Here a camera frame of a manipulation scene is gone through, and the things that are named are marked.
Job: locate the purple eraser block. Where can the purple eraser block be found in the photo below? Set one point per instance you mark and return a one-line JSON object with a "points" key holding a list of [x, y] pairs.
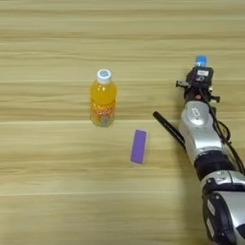
{"points": [[138, 146]]}

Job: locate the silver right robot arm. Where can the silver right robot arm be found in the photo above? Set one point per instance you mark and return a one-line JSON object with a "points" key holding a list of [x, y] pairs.
{"points": [[201, 134]]}

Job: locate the black marker pen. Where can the black marker pen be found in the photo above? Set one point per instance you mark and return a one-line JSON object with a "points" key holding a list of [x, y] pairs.
{"points": [[169, 127]]}

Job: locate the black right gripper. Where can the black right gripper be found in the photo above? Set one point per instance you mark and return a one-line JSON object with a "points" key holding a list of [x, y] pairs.
{"points": [[191, 94]]}

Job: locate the orange juice bottle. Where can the orange juice bottle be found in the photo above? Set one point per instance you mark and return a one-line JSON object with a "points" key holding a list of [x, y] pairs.
{"points": [[103, 99]]}

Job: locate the blue glue stick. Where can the blue glue stick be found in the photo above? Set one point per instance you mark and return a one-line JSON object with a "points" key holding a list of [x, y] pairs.
{"points": [[201, 60]]}

